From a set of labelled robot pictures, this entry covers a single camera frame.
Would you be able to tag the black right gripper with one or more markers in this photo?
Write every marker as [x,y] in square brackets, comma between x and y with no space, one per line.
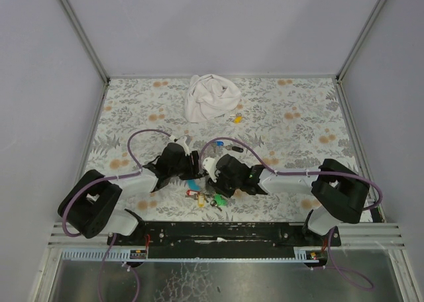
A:
[214,183]

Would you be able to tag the yellow key tag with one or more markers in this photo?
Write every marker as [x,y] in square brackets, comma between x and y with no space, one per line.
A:
[201,201]

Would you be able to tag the key with red tag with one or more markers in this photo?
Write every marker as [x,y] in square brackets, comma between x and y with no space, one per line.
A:
[192,194]

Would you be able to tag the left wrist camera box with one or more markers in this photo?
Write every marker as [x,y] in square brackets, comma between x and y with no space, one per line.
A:
[183,141]

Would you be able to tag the crumpled white cloth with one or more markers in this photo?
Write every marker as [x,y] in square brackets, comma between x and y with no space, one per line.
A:
[209,96]

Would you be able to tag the blue keyring holder with rings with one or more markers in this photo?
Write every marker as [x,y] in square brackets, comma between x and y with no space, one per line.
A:
[199,185]

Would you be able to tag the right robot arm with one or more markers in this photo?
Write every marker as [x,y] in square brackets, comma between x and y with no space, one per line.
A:
[341,193]

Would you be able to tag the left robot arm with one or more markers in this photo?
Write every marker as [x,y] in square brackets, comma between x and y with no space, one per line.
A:
[90,207]

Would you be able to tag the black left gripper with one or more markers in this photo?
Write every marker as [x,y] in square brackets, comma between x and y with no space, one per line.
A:
[193,165]

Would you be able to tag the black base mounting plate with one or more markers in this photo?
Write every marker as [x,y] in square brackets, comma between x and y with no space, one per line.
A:
[213,240]

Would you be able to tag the floral patterned table mat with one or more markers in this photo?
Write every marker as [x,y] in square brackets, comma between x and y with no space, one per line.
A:
[287,123]

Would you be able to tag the white slotted cable duct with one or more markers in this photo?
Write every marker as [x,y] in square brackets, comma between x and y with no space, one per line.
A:
[97,254]

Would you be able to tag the key with green tag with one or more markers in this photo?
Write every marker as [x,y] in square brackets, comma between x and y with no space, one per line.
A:
[218,202]

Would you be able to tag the key with yellow tag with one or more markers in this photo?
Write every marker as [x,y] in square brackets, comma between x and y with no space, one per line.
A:
[237,118]

